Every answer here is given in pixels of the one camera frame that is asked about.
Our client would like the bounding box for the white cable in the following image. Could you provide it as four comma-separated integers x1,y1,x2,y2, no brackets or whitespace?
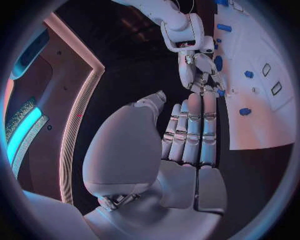
186,0,196,38

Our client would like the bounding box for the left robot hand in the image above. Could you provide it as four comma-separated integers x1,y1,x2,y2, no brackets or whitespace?
82,89,229,240

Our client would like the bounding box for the white task board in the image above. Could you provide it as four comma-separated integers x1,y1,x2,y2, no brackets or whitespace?
212,0,297,151

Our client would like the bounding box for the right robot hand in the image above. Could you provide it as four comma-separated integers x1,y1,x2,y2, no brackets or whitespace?
178,50,227,97

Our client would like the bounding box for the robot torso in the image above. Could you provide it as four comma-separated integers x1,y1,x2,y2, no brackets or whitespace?
4,12,106,205

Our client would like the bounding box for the blue long cylinder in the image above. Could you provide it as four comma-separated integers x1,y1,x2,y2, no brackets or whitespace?
216,23,233,32

